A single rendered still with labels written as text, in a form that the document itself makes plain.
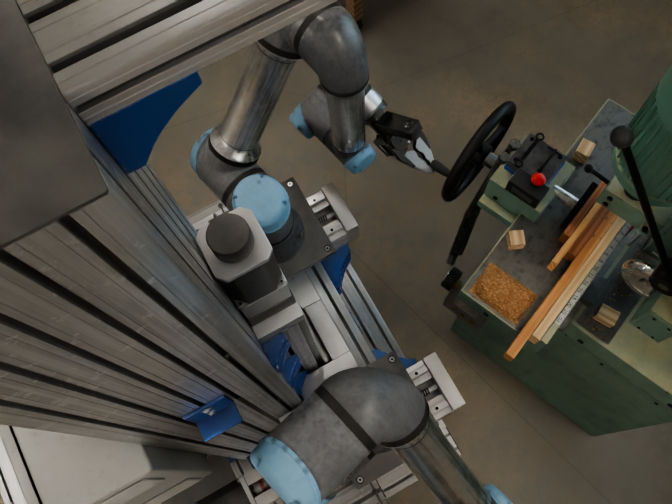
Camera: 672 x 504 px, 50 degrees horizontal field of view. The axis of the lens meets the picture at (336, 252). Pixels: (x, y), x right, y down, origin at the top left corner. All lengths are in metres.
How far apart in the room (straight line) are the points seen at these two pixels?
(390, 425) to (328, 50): 0.65
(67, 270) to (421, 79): 2.40
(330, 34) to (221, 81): 1.64
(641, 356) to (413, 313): 0.96
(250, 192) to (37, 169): 1.05
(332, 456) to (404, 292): 1.58
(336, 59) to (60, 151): 0.86
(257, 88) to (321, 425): 0.72
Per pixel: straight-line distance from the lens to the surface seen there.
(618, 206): 1.58
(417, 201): 2.62
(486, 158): 1.80
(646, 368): 1.76
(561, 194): 1.64
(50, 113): 0.51
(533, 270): 1.64
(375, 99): 1.70
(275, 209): 1.51
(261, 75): 1.42
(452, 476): 1.16
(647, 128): 1.28
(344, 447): 0.98
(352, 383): 0.99
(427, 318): 2.50
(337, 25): 1.30
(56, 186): 0.48
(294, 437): 0.98
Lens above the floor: 2.44
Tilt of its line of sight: 72 degrees down
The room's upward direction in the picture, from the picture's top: 9 degrees counter-clockwise
